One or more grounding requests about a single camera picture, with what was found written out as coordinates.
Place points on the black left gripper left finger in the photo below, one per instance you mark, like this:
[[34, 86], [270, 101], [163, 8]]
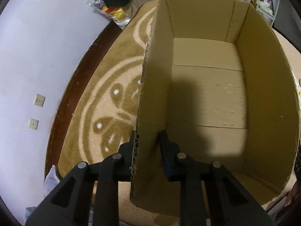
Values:
[[87, 187]]

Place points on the white wire rack cart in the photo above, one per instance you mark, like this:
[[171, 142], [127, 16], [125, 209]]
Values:
[[269, 9]]

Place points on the beige patterned carpet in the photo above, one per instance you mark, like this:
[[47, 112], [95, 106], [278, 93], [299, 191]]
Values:
[[108, 109]]

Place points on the wall socket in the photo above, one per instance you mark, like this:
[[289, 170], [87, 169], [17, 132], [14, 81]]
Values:
[[33, 124], [39, 100]]

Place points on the snack bag by wall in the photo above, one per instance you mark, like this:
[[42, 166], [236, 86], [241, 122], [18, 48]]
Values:
[[115, 13]]

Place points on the cardboard box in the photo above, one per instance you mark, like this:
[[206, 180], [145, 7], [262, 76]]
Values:
[[217, 80]]

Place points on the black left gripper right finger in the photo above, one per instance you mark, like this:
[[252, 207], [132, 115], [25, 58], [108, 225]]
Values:
[[209, 193]]

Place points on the upper wall socket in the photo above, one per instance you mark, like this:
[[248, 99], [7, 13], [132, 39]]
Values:
[[39, 100]]

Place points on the lower wall socket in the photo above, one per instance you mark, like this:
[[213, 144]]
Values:
[[33, 124]]

